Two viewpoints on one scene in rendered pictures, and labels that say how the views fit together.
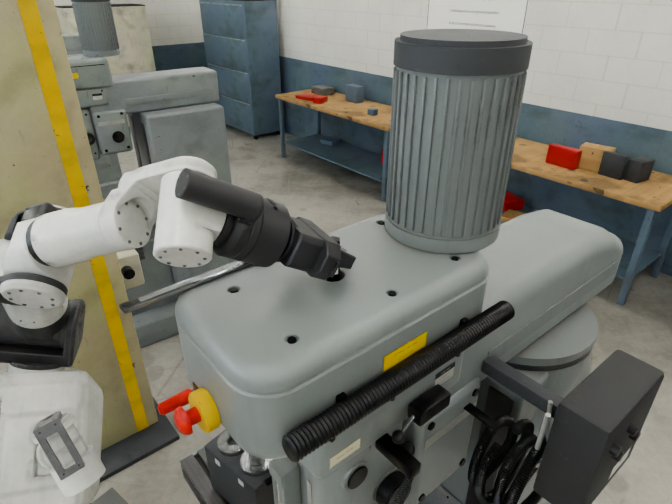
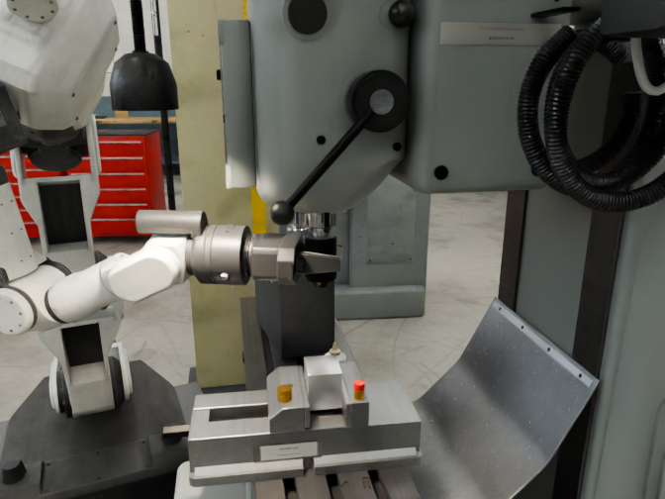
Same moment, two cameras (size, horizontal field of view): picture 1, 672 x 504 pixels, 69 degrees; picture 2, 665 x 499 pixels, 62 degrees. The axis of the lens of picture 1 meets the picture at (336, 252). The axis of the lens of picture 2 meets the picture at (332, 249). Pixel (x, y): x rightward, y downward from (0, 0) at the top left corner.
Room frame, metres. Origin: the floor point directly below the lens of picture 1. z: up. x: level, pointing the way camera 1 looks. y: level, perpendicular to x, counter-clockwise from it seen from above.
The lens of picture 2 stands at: (-0.04, -0.39, 1.48)
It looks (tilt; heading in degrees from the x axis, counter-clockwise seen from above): 17 degrees down; 29
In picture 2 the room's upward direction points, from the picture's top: straight up
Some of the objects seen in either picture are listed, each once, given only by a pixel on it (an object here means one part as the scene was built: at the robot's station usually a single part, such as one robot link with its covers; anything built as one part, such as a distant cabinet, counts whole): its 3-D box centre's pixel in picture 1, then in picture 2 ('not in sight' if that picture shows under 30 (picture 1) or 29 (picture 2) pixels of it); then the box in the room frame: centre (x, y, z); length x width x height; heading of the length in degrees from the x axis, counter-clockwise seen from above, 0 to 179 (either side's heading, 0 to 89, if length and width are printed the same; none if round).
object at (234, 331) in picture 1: (340, 313); not in sight; (0.65, -0.01, 1.81); 0.47 x 0.26 x 0.16; 130
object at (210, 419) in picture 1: (204, 410); not in sight; (0.49, 0.18, 1.76); 0.06 x 0.02 x 0.06; 40
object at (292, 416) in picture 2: not in sight; (287, 396); (0.59, 0.04, 1.01); 0.12 x 0.06 x 0.04; 37
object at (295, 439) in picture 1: (414, 366); not in sight; (0.54, -0.11, 1.79); 0.45 x 0.04 x 0.04; 130
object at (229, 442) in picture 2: not in sight; (304, 415); (0.61, 0.02, 0.97); 0.35 x 0.15 x 0.11; 127
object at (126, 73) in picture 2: not in sight; (142, 80); (0.43, 0.11, 1.48); 0.07 x 0.07 x 0.06
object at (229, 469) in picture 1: (247, 472); (292, 293); (0.94, 0.26, 1.02); 0.22 x 0.12 x 0.20; 50
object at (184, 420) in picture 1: (188, 418); not in sight; (0.47, 0.20, 1.76); 0.04 x 0.03 x 0.04; 40
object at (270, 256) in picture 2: not in sight; (259, 256); (0.60, 0.09, 1.23); 0.13 x 0.12 x 0.10; 25
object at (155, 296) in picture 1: (204, 277); not in sight; (0.62, 0.20, 1.89); 0.24 x 0.04 x 0.01; 131
